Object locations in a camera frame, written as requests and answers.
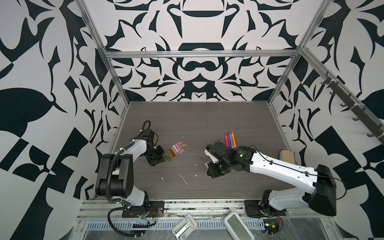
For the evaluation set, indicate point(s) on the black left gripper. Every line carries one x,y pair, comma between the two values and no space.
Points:
152,162

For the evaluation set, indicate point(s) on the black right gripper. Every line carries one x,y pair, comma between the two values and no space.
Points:
212,173

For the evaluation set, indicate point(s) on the pink highlighter pen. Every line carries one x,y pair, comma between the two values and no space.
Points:
226,140

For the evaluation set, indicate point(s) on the purple highlighter pen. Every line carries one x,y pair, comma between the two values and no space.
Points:
228,139

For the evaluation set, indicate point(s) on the orange highlighter pen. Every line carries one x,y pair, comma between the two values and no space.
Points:
234,145

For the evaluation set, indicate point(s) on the blue highlighter pen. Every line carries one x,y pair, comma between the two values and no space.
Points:
231,140

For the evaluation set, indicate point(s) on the green cap pink marker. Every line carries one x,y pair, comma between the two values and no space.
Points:
206,164

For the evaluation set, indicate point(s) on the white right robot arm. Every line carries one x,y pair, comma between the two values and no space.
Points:
313,188

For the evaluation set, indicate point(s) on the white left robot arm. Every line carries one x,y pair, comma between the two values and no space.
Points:
115,180

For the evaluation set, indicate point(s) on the white handheld device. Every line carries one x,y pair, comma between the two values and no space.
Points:
185,227

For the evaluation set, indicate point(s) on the grey screen device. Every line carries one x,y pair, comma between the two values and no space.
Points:
237,228

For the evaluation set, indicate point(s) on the beige sponge block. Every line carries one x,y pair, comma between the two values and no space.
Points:
287,156

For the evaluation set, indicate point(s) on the small circuit board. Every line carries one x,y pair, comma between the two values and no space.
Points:
273,225

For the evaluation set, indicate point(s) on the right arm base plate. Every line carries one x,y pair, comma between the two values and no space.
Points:
254,209

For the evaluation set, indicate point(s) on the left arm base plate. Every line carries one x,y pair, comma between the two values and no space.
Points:
148,209

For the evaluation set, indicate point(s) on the black wall hook rail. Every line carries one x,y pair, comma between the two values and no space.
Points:
361,111

